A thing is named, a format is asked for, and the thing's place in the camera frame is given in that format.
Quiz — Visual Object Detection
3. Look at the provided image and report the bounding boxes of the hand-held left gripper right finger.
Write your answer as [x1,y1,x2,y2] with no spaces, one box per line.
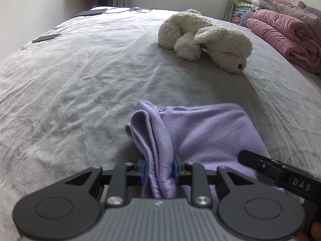
[173,155,253,207]

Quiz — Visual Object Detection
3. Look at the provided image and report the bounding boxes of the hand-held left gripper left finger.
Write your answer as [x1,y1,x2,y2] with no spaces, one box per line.
[64,161,146,207]

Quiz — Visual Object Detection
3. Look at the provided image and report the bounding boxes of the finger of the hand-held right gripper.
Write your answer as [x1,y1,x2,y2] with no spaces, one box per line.
[238,150,284,180]

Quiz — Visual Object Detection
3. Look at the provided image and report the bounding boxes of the purple pants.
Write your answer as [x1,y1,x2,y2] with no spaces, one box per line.
[125,100,285,199]

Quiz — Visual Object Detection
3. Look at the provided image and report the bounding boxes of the person's right hand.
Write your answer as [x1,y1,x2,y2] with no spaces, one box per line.
[298,220,321,241]

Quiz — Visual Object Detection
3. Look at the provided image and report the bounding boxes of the white plush dog toy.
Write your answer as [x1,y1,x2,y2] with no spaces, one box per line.
[157,9,253,75]

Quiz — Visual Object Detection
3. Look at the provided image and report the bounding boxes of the pink folded quilt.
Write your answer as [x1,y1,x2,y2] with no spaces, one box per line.
[246,9,321,74]

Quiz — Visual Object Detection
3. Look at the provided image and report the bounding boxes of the floral bedding pile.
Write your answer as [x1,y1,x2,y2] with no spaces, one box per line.
[232,0,270,27]

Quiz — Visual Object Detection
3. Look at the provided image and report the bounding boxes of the black phone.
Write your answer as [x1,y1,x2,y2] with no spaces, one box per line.
[32,33,61,43]

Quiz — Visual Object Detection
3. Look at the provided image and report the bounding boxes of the black cable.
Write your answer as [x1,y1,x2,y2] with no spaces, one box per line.
[104,6,153,14]

